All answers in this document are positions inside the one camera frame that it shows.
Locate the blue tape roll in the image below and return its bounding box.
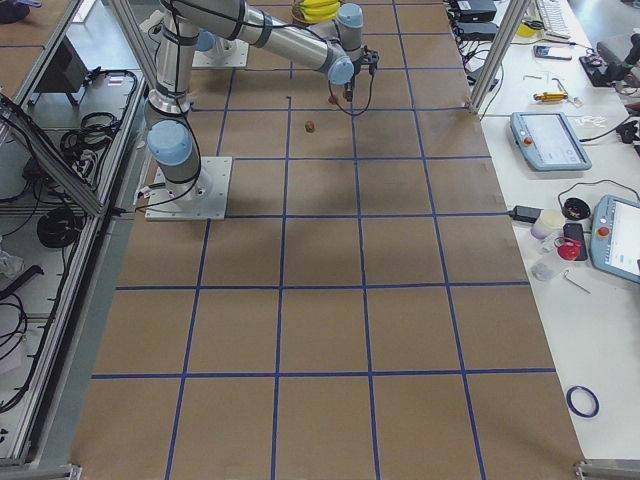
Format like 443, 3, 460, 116
565, 385, 600, 419

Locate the yellow banana bunch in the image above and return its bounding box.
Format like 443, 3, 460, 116
298, 0, 342, 24

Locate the teach pendant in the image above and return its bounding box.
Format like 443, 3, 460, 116
509, 112, 592, 171
589, 195, 639, 284

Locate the black smartphone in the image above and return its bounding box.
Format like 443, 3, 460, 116
533, 45, 573, 61

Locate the black coiled cable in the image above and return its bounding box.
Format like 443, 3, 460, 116
36, 206, 81, 250

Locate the near teach pendant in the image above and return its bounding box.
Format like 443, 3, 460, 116
589, 195, 639, 284

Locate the white paper cup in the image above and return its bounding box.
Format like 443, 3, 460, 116
530, 209, 565, 240

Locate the far teach pendant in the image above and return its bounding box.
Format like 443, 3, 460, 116
509, 112, 592, 171

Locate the aluminium frame post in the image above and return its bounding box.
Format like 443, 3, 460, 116
466, 0, 529, 113

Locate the brown wicker basket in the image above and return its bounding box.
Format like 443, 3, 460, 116
291, 3, 321, 26

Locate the white keyboard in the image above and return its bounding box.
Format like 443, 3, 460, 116
533, 0, 571, 40

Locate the silver allen key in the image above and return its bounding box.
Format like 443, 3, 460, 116
562, 270, 591, 295

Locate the black round dish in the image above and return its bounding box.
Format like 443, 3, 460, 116
561, 197, 591, 221

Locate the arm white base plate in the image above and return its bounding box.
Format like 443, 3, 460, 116
192, 39, 249, 69
144, 156, 233, 221

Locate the black monitor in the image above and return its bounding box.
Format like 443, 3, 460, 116
29, 36, 89, 106

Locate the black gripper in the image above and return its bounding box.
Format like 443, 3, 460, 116
343, 45, 379, 101

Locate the black power adapter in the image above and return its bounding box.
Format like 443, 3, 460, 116
507, 205, 542, 224

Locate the red emergency stop button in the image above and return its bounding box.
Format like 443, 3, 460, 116
554, 237, 582, 261

